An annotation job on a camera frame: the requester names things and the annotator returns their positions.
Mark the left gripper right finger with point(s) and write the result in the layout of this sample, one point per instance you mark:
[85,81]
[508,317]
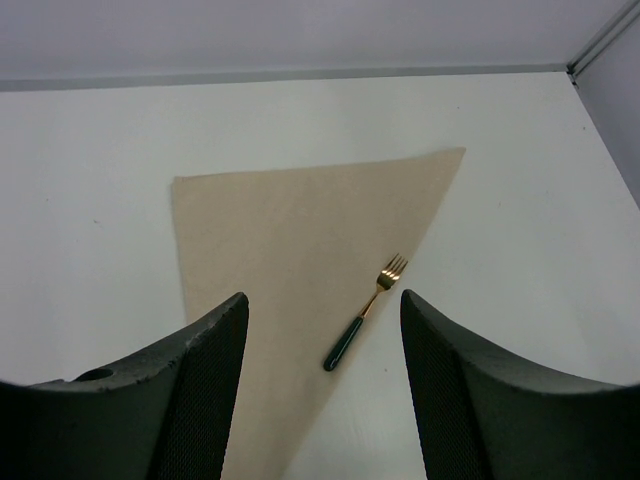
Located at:
[484,412]

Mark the beige cloth napkin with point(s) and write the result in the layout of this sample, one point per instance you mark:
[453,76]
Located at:
[305,246]

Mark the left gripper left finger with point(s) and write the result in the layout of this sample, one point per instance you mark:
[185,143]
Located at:
[163,412]

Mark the right aluminium frame post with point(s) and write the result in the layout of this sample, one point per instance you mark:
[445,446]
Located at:
[606,36]

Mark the gold fork green handle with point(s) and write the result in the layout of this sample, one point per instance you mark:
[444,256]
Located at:
[387,278]

